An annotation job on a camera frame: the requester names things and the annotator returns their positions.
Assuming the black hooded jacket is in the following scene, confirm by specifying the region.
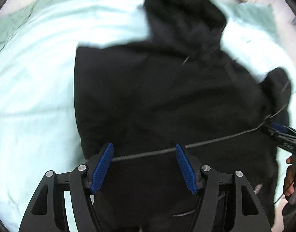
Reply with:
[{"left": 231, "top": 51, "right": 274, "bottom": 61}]
[{"left": 74, "top": 0, "right": 292, "bottom": 231}]

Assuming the person's right hand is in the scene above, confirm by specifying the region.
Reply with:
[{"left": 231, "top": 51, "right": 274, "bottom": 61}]
[{"left": 283, "top": 156, "right": 294, "bottom": 196}]

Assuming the mint green quilted comforter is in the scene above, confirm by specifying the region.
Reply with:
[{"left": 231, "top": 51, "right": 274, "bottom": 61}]
[{"left": 0, "top": 0, "right": 296, "bottom": 231}]

